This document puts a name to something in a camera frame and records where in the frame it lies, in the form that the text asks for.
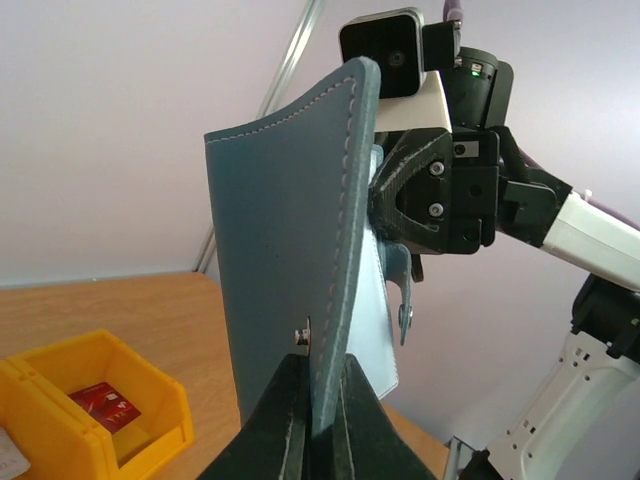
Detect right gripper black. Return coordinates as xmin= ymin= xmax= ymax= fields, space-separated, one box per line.
xmin=368 ymin=127 xmax=499 ymax=255

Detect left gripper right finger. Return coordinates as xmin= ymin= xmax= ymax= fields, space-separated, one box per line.
xmin=332 ymin=354 xmax=435 ymax=480

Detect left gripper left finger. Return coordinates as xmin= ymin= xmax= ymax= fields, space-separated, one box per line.
xmin=199 ymin=354 xmax=310 ymax=480

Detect blue leather card holder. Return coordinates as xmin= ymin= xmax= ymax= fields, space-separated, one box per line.
xmin=204 ymin=57 xmax=398 ymax=436

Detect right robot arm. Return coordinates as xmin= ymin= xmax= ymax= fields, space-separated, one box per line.
xmin=370 ymin=47 xmax=639 ymax=479

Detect red card in bin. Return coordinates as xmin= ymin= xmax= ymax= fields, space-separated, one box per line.
xmin=69 ymin=382 xmax=141 ymax=434

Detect white card in bin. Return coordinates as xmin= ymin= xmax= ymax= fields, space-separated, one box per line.
xmin=0 ymin=428 xmax=31 ymax=480

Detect yellow bin right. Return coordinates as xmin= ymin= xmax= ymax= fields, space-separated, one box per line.
xmin=8 ymin=330 xmax=195 ymax=479

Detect yellow bin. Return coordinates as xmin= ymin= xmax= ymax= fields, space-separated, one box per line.
xmin=1 ymin=359 xmax=122 ymax=479
xmin=8 ymin=330 xmax=195 ymax=479

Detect yellow bin middle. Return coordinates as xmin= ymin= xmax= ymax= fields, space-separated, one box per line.
xmin=1 ymin=359 xmax=122 ymax=479

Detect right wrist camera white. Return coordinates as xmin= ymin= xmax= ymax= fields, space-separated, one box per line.
xmin=339 ymin=7 xmax=461 ymax=133

